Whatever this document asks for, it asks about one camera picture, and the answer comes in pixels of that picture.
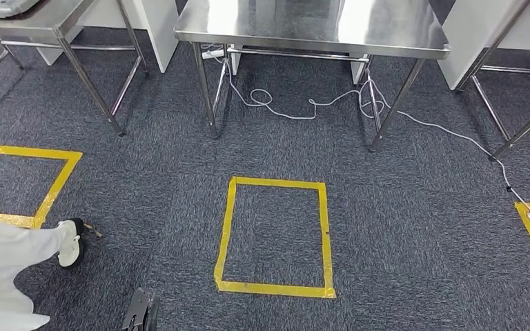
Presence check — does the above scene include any white partition panel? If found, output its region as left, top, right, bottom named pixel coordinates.
left=438, top=0, right=530, bottom=91
left=36, top=0, right=180, bottom=74

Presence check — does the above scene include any white box stand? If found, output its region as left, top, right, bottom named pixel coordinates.
left=226, top=43, right=371, bottom=86

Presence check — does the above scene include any person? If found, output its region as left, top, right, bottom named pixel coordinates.
left=0, top=218, right=86, bottom=331

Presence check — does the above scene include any grey metal tray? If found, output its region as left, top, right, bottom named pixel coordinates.
left=0, top=0, right=43, bottom=19

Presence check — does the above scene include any black left wrist camera bracket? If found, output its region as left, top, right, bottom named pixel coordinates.
left=122, top=288, right=159, bottom=331

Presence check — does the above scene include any long white power cable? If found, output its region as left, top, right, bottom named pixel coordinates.
left=199, top=43, right=530, bottom=213

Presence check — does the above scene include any large stainless steel workbench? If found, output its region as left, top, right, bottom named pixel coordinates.
left=173, top=0, right=451, bottom=153

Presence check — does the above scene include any stainless steel table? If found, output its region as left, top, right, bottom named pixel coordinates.
left=0, top=0, right=150, bottom=137
left=454, top=0, right=530, bottom=161

